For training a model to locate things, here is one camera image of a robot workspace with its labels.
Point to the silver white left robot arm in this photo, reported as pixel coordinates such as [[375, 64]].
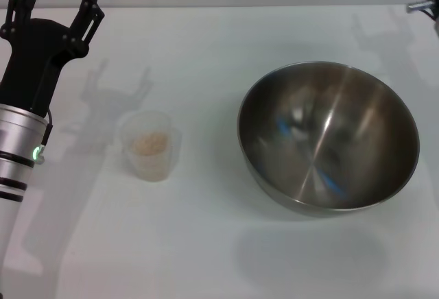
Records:
[[15, 134]]

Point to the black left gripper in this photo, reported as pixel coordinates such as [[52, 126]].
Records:
[[32, 59]]

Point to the stainless steel bowl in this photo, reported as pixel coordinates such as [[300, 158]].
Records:
[[326, 134]]

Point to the clear plastic measuring cup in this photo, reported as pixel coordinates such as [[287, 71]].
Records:
[[151, 168]]

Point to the white rice grains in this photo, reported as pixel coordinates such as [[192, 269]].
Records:
[[149, 144]]

